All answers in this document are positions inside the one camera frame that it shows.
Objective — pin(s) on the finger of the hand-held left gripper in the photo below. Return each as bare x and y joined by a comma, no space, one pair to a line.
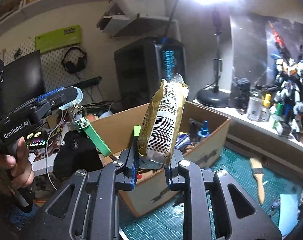
66,96
50,93

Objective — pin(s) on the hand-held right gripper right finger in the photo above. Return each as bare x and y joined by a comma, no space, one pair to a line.
169,177

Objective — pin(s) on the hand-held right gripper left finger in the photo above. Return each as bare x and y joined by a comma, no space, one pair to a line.
134,165

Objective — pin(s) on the clear plastic container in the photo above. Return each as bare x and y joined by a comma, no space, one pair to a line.
79,96

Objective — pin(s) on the green key tag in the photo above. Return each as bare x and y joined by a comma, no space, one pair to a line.
99,142

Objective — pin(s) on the gold snack packet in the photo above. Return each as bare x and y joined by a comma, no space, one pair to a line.
164,120

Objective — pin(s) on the brown cardboard box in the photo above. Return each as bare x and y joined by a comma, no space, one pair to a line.
216,140

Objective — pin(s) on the person's left hand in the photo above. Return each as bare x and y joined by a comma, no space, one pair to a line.
6,170

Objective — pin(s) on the white pegboard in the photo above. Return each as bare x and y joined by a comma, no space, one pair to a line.
54,80

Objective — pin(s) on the black long bar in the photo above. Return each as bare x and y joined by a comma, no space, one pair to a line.
89,82

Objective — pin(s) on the black monitor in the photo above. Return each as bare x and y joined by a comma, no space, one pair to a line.
24,80

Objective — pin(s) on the black headphones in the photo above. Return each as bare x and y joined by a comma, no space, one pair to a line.
66,65

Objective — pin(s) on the green block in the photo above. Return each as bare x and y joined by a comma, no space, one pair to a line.
137,131

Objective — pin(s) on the blue white round item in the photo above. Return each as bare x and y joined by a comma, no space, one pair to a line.
185,141

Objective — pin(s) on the green flat box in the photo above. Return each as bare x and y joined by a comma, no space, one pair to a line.
56,40

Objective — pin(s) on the blue pointed cap bottle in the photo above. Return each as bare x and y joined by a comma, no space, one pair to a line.
204,132

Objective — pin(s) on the black bag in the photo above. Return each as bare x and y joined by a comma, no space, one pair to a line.
76,160

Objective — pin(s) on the green cutting mat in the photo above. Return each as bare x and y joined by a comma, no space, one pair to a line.
231,180

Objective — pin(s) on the black computer case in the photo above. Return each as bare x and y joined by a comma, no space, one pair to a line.
136,67

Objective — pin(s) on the black desk lamp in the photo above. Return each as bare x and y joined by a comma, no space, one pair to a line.
212,100

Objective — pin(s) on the long white ledge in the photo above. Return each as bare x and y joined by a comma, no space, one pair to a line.
241,122

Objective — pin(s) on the small black device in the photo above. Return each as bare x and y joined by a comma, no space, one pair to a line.
241,92

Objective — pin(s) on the white printer shelf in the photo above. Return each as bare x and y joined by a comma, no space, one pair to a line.
154,22

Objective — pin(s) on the yellow cap bottle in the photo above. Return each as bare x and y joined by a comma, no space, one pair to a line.
265,112

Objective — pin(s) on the white printer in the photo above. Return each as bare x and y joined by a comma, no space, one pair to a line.
139,2

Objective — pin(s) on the small green bottle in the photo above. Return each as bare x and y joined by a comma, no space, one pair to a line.
275,124

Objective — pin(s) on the small black box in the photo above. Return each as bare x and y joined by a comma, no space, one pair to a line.
284,130

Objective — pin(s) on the light blue paper sheet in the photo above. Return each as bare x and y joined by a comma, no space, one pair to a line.
289,212

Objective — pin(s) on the white blue robot model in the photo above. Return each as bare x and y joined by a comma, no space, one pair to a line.
291,90

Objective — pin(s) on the long white wall shelf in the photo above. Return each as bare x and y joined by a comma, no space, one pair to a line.
66,1

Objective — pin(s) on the wall poster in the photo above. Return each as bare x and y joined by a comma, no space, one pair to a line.
251,42

